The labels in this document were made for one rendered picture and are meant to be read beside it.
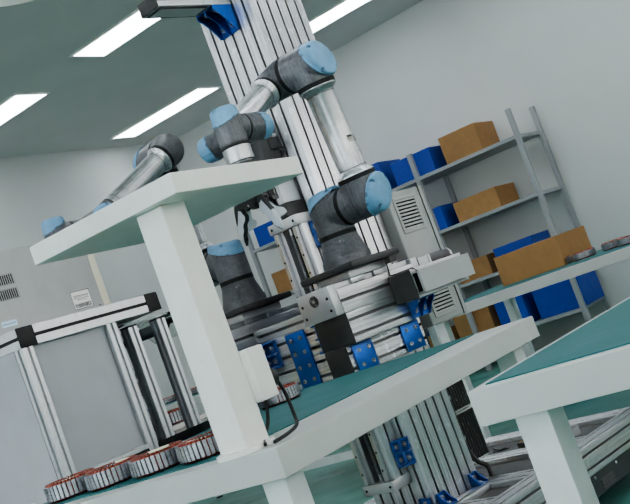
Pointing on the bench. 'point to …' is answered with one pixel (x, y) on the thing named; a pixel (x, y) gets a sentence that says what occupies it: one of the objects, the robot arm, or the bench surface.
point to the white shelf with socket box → (193, 285)
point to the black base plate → (186, 432)
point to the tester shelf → (17, 339)
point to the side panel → (86, 400)
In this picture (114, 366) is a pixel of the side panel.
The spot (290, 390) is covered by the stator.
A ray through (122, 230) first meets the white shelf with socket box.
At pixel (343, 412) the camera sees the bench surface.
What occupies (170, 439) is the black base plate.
